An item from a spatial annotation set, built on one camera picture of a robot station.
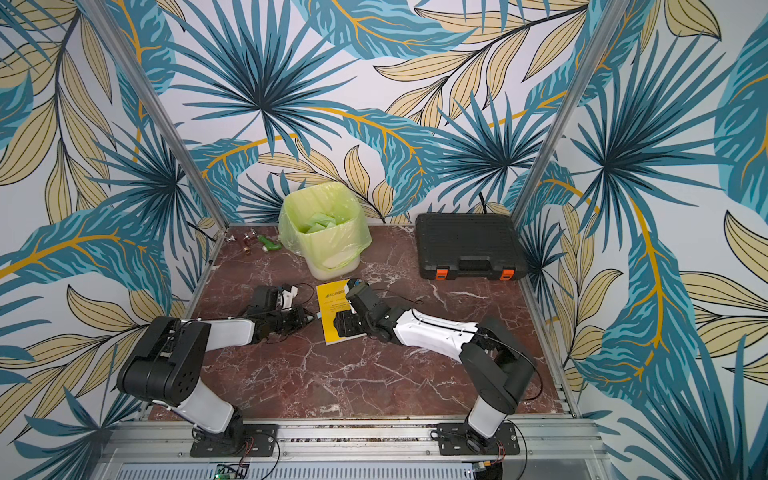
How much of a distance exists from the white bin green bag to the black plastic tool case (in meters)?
0.24

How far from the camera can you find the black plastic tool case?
1.02m

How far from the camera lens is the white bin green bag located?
34.2 inches

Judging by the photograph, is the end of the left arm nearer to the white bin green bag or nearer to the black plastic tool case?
the white bin green bag
